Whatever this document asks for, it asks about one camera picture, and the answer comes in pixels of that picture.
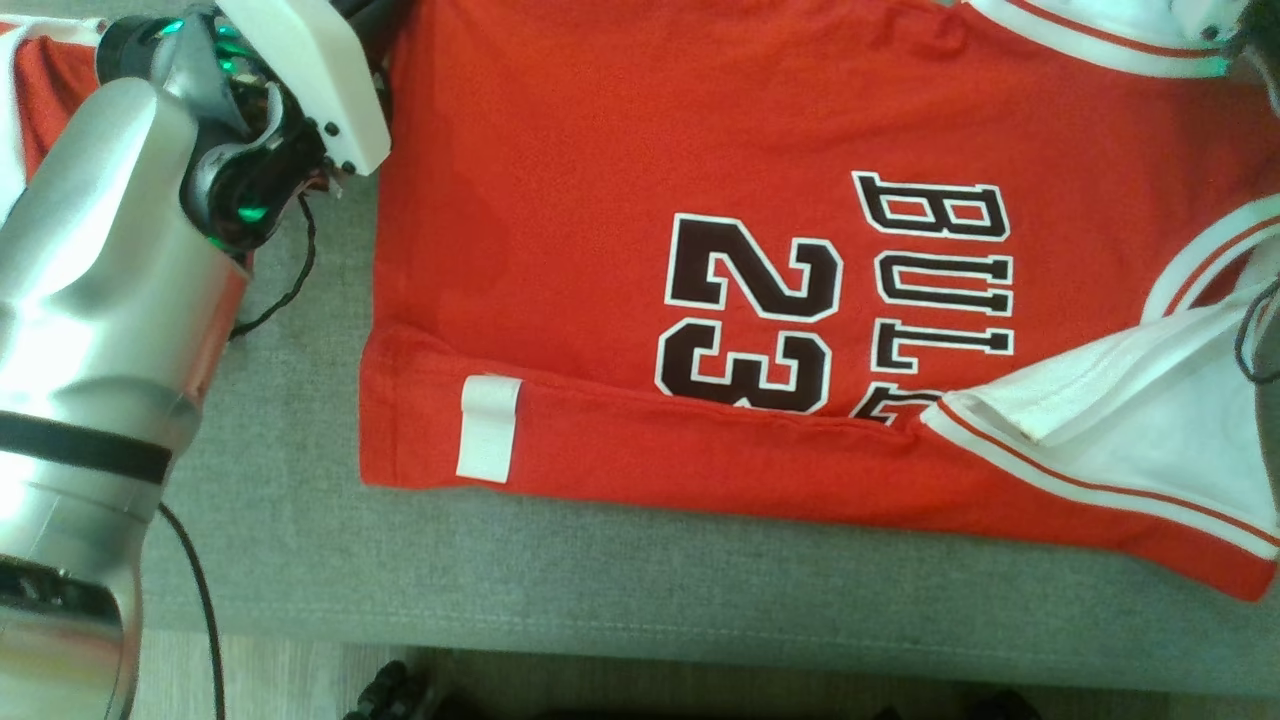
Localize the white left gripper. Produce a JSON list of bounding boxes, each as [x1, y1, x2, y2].
[[215, 0, 406, 179]]

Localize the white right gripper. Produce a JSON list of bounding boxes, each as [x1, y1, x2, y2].
[[1168, 0, 1253, 47]]

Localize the red shorts with white stripe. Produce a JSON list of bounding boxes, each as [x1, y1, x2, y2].
[[0, 18, 111, 231]]

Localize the red Bulls 23 jersey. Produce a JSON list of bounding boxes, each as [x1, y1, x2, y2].
[[358, 0, 1280, 603]]

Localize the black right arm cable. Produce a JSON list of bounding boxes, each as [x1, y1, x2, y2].
[[1234, 275, 1280, 386]]

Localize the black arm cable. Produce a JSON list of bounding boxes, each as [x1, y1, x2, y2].
[[158, 195, 317, 720], [1234, 275, 1280, 386]]

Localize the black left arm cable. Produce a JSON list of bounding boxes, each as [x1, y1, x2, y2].
[[158, 195, 317, 720]]

